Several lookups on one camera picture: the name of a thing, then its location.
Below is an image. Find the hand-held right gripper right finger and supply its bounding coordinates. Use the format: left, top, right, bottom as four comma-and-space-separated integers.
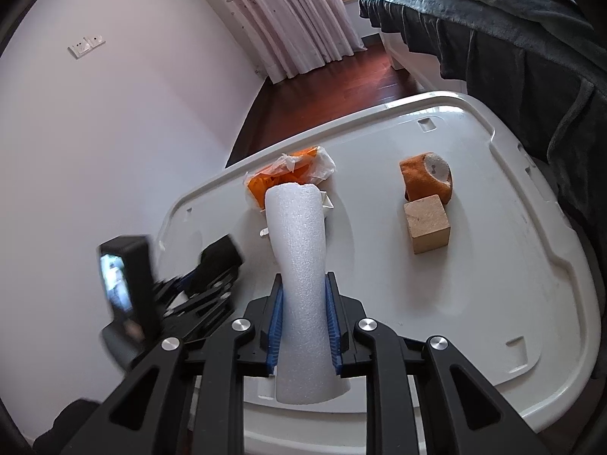
325, 271, 553, 455

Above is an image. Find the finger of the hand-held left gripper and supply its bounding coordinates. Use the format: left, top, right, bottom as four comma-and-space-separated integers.
153, 260, 209, 314
164, 270, 240, 342

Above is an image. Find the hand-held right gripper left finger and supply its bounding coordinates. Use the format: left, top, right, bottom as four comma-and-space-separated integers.
59, 275, 285, 455

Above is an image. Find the white foam tube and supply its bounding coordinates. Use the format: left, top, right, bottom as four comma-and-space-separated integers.
263, 184, 352, 407

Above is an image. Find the orange plastic bag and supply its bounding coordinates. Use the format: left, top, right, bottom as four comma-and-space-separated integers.
244, 146, 337, 209

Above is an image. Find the wooden block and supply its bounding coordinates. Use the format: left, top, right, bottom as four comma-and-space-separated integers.
403, 194, 450, 255

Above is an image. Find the grey storage box lid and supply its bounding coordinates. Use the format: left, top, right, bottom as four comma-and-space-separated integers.
154, 91, 603, 455

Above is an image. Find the orange bandage roll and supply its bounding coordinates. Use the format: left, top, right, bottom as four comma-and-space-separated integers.
399, 151, 453, 204

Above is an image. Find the pink patterned curtain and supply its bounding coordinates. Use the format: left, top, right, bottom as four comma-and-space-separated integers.
173, 0, 368, 81

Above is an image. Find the white wall socket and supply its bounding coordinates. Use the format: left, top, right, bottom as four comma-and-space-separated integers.
68, 33, 106, 59

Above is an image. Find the white bed frame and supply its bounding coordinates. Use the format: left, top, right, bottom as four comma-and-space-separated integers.
382, 28, 468, 93

